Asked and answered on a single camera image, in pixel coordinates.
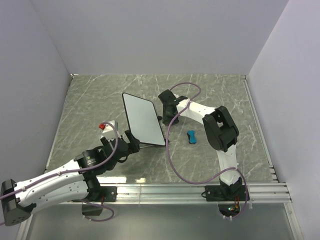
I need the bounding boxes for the black-framed small whiteboard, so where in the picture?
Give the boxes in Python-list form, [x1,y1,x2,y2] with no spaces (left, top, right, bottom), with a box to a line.
[122,93,166,146]

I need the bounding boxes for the blue whiteboard eraser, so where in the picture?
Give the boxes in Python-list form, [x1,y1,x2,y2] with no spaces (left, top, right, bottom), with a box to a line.
[187,130,197,144]

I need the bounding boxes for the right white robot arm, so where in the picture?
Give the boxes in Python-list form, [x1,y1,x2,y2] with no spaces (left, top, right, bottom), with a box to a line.
[158,89,244,202]

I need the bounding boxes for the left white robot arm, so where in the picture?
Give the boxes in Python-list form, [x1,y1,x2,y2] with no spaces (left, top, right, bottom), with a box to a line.
[0,130,140,226]

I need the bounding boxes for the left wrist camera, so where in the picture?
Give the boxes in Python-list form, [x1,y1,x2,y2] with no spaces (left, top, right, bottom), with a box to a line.
[99,120,121,141]

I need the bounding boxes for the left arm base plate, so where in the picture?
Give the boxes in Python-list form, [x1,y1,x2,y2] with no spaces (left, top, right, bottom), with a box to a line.
[85,186,117,203]

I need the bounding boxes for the aluminium right side rail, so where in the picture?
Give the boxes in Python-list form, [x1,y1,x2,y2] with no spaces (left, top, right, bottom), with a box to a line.
[241,75,279,183]

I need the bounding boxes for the aluminium rail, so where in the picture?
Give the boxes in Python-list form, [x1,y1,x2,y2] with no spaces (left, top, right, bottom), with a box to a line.
[101,182,292,205]
[241,75,279,183]

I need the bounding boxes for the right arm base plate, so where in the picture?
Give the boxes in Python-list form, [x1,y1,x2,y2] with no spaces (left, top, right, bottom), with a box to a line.
[201,185,250,202]

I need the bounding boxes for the aluminium front rail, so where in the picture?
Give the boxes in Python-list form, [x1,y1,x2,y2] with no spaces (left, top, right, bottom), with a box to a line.
[101,182,292,205]

